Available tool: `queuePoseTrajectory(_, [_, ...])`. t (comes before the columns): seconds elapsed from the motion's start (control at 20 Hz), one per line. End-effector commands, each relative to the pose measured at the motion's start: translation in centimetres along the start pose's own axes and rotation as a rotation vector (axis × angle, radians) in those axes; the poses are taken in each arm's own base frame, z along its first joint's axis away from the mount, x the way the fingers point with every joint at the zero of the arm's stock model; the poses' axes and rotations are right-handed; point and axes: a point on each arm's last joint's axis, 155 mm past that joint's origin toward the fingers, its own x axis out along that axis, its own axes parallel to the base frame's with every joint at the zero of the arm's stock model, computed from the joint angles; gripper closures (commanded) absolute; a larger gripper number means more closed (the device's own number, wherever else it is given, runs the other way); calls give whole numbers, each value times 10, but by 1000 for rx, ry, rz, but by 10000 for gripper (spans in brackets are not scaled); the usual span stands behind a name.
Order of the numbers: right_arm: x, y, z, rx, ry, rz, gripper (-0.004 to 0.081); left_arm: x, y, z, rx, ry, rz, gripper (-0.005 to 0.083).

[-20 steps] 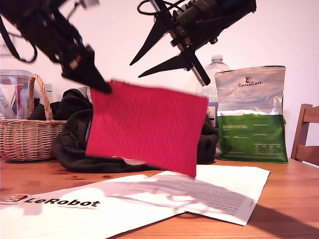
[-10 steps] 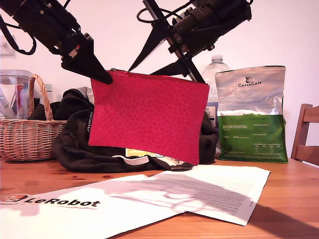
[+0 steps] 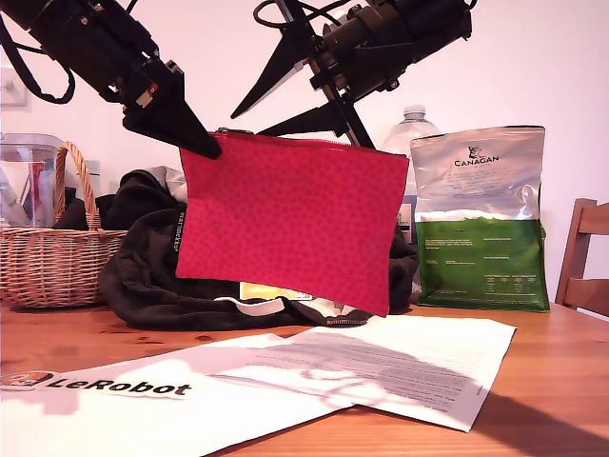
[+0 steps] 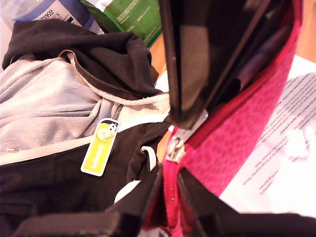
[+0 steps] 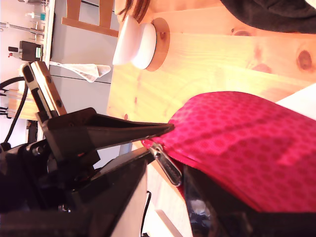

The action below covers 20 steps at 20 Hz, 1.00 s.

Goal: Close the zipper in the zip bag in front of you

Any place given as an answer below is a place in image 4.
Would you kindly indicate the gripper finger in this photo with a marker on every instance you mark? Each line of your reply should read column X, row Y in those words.
column 192, row 61
column 118, row 222
column 251, row 29
column 234, row 224

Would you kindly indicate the printed paper sheet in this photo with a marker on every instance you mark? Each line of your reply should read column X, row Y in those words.
column 284, row 160

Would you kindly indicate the red zip pouch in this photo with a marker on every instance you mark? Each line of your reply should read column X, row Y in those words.
column 222, row 143

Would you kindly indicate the black grey hooded jacket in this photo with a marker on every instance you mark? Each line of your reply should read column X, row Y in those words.
column 49, row 98

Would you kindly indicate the small LeRobot sticker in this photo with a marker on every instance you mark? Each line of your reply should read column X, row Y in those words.
column 98, row 153

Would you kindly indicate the silver green pet food bag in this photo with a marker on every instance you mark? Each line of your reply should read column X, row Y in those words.
column 133, row 17

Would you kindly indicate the purple pen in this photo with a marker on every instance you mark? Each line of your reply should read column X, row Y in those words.
column 261, row 56

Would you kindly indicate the large clear water bottle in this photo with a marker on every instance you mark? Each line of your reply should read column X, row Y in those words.
column 56, row 12

